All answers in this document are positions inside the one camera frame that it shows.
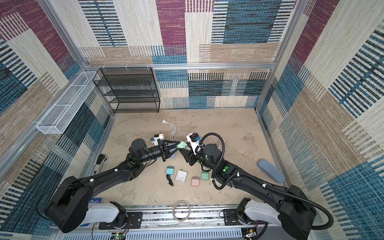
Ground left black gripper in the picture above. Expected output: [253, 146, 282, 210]
[138, 140, 181, 166]

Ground light green plug adapter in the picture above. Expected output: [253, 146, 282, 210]
[177, 141, 188, 149]

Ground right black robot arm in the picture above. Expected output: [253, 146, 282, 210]
[177, 133, 334, 240]

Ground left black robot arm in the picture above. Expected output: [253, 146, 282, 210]
[40, 139, 181, 233]

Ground teal plug adapter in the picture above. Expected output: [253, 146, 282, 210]
[166, 166, 175, 176]

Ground white square plug adapter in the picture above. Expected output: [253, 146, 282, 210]
[176, 170, 188, 183]

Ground pink plug adapter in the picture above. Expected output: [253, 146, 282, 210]
[191, 177, 200, 187]

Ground blue grey oval pad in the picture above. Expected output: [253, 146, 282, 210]
[258, 159, 286, 183]

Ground white cable with plug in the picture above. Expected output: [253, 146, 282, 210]
[161, 119, 177, 142]

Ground grey cable ring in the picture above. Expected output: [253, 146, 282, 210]
[172, 200, 192, 223]

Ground black handle tool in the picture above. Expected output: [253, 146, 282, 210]
[93, 154, 108, 174]

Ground black wire shelf rack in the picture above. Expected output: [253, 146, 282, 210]
[93, 67, 161, 114]

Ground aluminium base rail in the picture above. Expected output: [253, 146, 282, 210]
[49, 204, 292, 240]

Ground white mesh wall basket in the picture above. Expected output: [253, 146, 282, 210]
[36, 72, 96, 135]

